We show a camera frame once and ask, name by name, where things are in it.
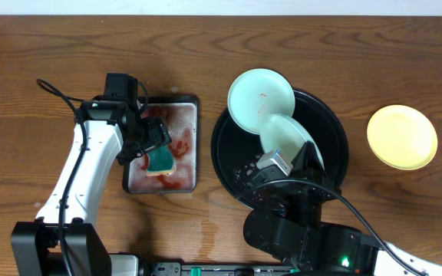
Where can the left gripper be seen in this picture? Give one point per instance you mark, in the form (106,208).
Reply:
(159,135)

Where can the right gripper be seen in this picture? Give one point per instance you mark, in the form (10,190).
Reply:
(310,165)

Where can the green yellow sponge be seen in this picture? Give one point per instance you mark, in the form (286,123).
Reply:
(161,162)

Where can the light blue plate with streaks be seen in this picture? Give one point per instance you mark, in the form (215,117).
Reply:
(281,132)

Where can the yellow plate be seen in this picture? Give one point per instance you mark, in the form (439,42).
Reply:
(402,137)

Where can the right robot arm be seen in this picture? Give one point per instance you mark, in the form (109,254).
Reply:
(287,223)

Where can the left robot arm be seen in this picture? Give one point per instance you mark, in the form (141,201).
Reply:
(62,240)

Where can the black rectangular soapy water tray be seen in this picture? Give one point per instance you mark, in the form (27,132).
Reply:
(180,114)

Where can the round black serving tray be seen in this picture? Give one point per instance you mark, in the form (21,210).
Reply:
(235,152)

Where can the light blue plate upper left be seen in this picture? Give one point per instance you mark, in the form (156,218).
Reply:
(257,93)

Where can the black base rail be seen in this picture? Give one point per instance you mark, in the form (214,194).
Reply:
(178,269)

